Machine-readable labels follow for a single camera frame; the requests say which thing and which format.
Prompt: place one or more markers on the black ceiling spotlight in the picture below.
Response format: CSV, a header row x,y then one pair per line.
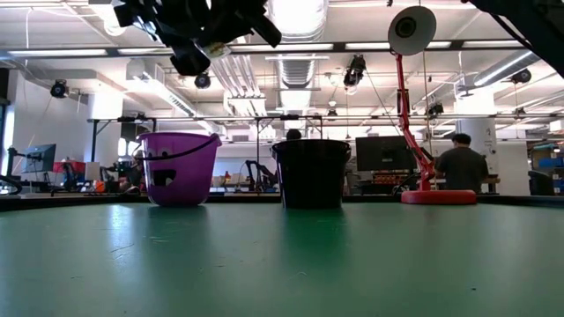
x,y
202,81
58,89
522,76
354,72

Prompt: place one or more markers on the purple plastic bucket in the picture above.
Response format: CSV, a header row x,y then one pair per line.
x,y
185,185

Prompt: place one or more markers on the monitor on arm mount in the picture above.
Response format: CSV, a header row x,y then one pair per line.
x,y
42,157

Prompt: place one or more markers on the black office chair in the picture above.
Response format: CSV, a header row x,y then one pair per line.
x,y
541,184

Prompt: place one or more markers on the black monitor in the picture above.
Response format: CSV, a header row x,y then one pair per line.
x,y
383,154

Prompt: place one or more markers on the red storage bin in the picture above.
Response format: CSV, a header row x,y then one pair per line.
x,y
61,166

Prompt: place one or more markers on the person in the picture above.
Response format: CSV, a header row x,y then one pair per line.
x,y
294,134
134,171
462,166

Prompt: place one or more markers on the wooden background desk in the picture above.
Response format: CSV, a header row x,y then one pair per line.
x,y
493,179

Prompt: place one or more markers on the green table mat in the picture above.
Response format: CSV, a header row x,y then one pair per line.
x,y
264,264

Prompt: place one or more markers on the silver ventilation duct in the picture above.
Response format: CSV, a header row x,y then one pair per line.
x,y
297,70

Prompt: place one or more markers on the black background robot arm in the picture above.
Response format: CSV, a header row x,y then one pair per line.
x,y
260,174

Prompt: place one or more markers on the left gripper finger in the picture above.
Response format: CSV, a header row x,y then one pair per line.
x,y
189,59

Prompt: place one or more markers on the black plastic bucket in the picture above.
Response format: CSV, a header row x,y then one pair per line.
x,y
308,171

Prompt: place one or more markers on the red desk lamp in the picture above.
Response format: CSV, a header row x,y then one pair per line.
x,y
436,196

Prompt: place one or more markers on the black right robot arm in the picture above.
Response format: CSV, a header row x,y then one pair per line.
x,y
533,26

